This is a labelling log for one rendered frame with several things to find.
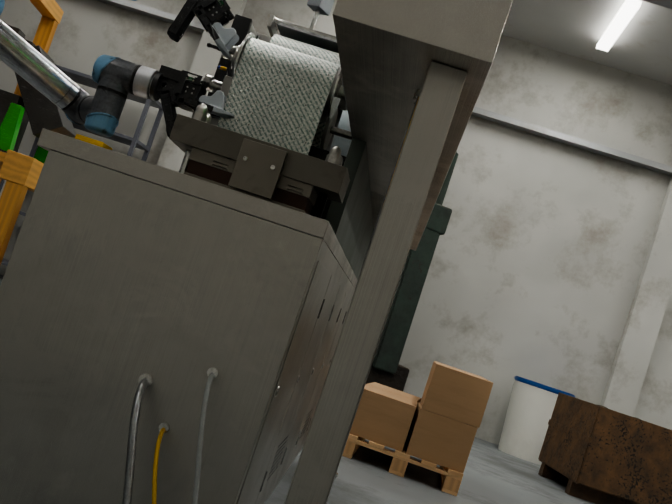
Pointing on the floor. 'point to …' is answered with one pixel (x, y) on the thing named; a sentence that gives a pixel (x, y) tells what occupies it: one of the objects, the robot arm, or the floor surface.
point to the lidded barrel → (528, 419)
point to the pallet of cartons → (423, 423)
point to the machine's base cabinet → (157, 342)
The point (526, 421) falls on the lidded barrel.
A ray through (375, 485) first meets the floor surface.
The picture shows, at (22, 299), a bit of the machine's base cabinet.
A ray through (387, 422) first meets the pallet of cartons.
